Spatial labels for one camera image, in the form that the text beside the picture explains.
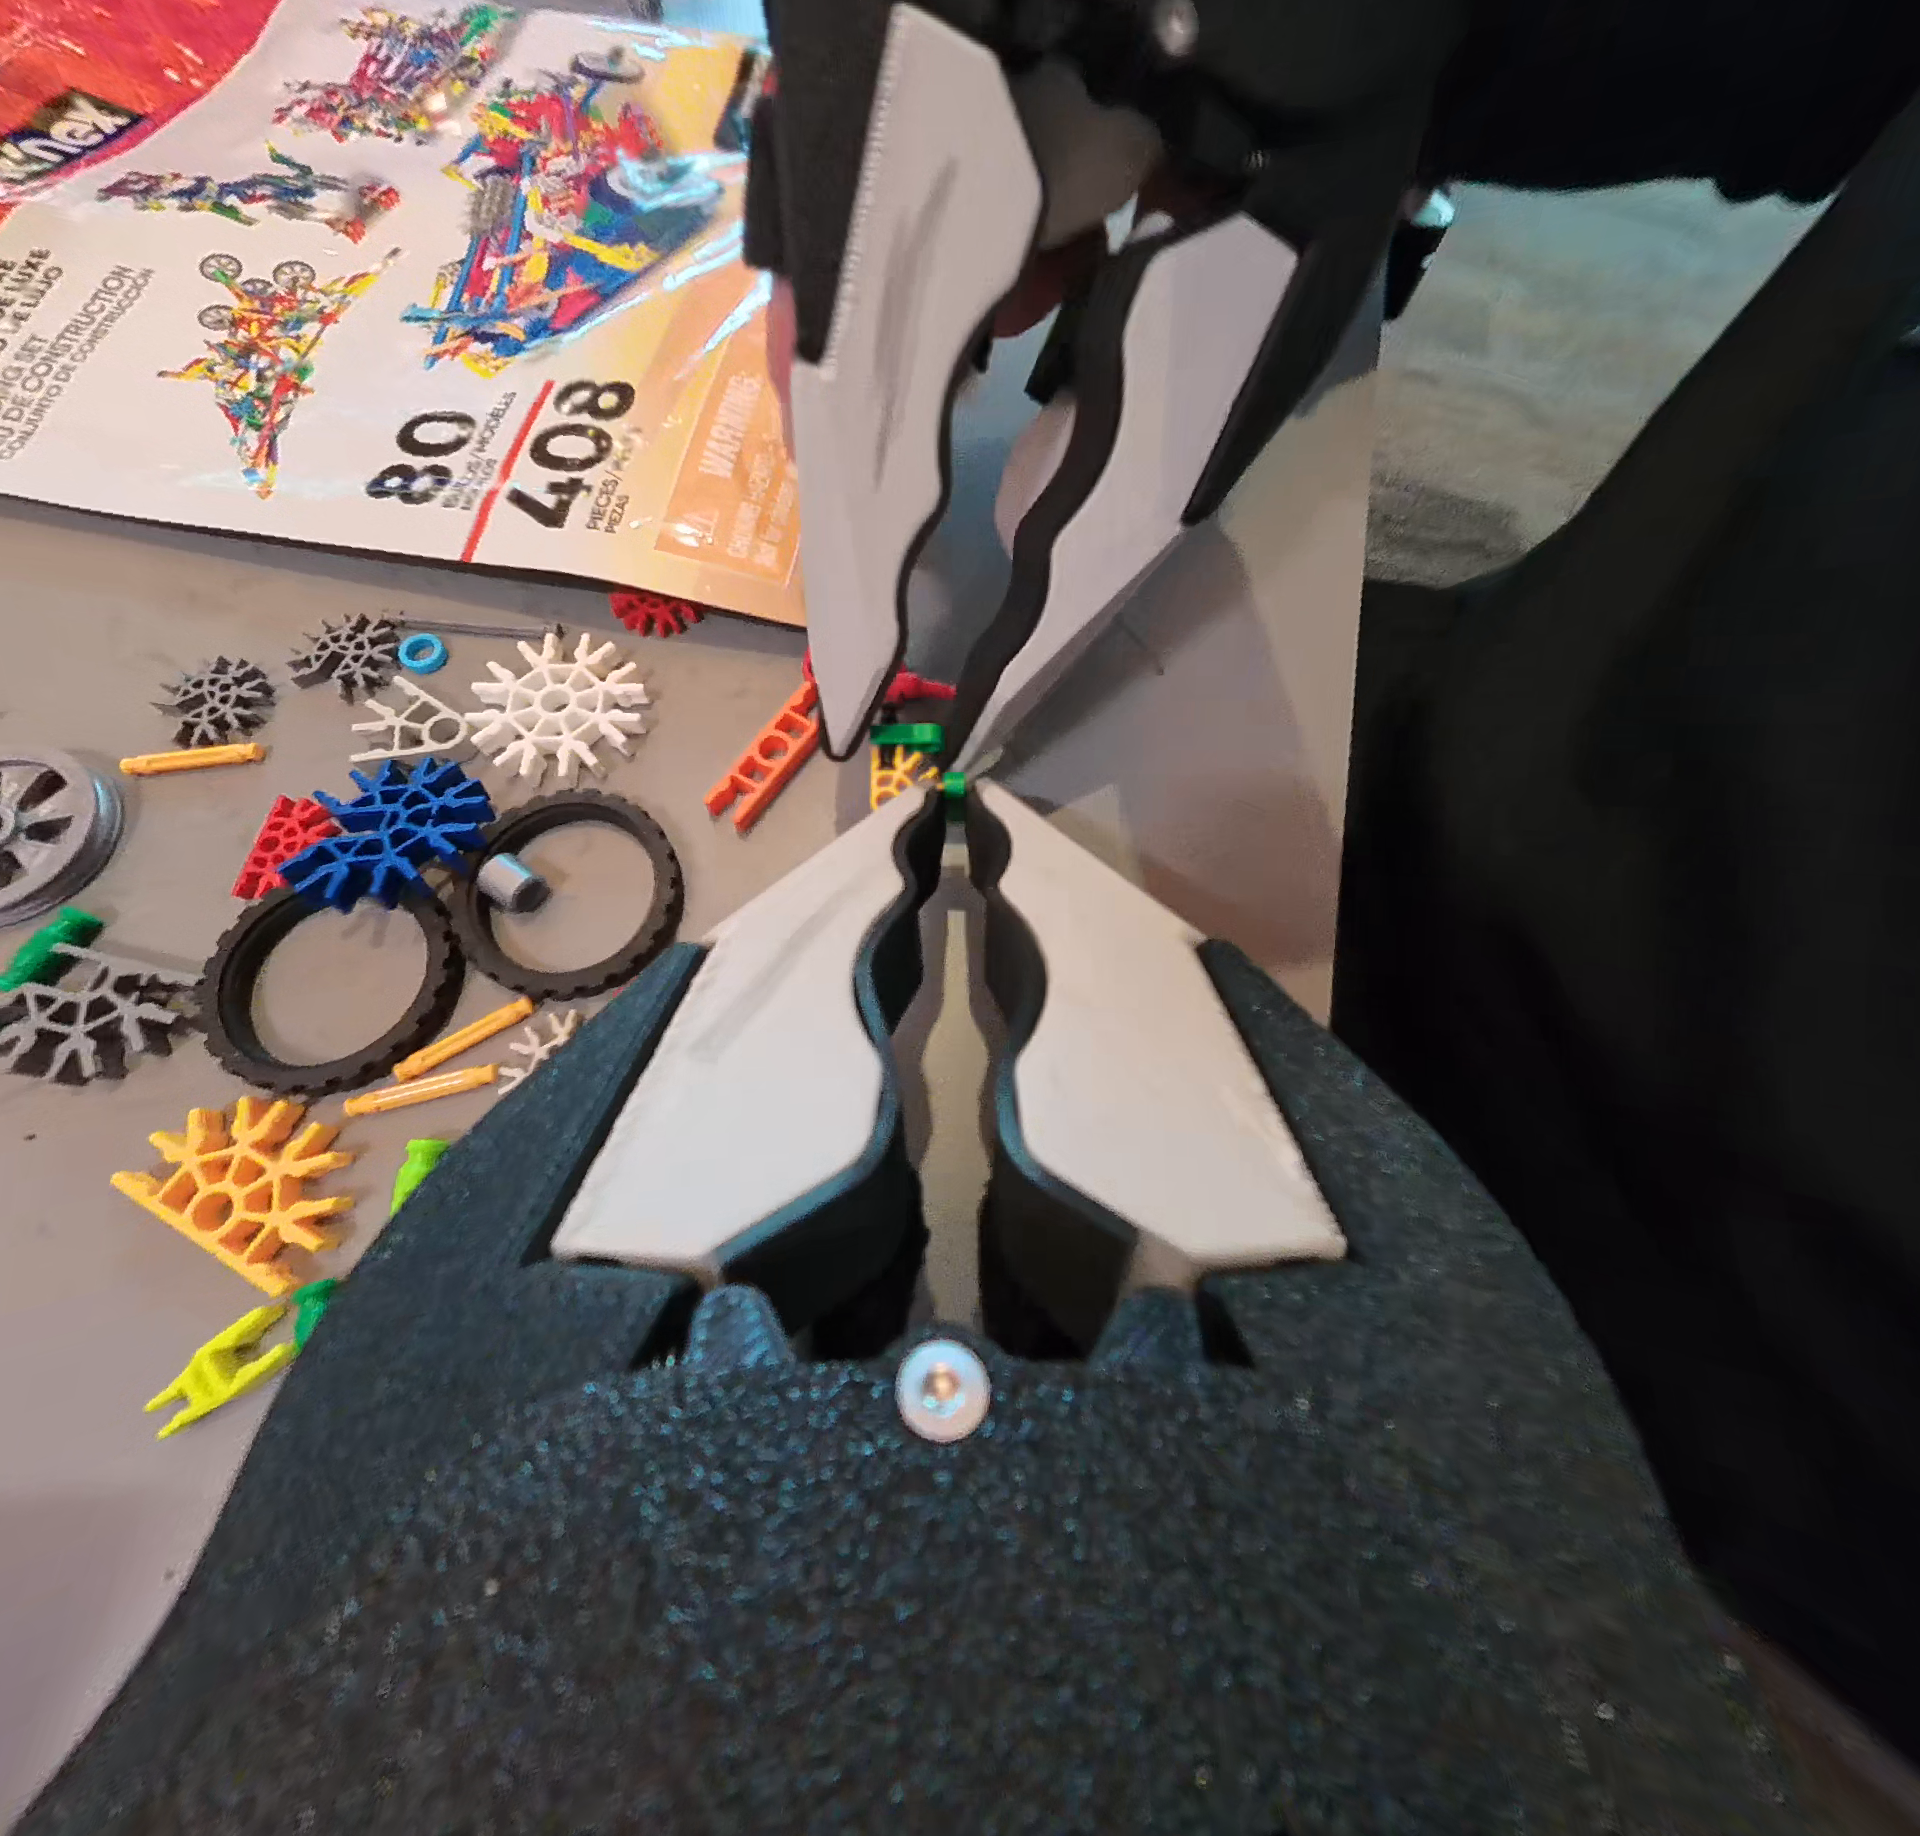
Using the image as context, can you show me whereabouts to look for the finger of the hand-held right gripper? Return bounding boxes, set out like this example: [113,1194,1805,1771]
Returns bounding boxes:
[952,209,1303,776]
[780,0,1054,764]

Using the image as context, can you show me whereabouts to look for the white snowflake connector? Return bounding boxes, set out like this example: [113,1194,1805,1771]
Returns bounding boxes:
[470,633,657,776]

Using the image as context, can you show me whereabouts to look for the grey wheel hub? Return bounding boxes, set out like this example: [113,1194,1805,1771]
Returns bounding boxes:
[0,745,131,932]

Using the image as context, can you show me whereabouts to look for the yellow fan connector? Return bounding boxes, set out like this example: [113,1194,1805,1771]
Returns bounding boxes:
[113,1094,360,1296]

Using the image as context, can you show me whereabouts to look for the orange clip connector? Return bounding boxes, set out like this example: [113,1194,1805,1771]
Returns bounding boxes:
[706,675,824,831]

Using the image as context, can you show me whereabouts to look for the white fan connector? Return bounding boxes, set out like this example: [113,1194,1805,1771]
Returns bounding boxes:
[350,679,481,764]

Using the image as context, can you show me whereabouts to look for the dark grey snowflake connector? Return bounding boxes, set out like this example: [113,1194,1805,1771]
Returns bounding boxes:
[289,613,402,696]
[162,652,280,745]

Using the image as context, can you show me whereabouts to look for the pale grey small connector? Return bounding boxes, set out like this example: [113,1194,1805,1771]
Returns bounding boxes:
[493,1007,588,1094]

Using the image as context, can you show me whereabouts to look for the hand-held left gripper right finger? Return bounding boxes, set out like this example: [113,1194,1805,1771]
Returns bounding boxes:
[961,783,1354,1290]

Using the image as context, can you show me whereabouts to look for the red fan connector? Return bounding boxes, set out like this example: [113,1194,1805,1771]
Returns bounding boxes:
[231,796,350,901]

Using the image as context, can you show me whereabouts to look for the blue snowflake connector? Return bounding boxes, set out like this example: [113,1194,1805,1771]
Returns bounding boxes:
[350,756,493,852]
[278,814,457,915]

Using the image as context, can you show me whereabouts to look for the grey fan connector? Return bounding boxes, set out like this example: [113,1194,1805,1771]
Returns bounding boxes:
[0,963,204,1079]

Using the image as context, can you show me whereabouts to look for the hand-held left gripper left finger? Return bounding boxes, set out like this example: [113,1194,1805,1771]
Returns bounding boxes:
[548,783,939,1281]

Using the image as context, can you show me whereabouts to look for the black toy tire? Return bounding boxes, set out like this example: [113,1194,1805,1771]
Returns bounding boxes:
[204,891,466,1094]
[451,787,684,1002]

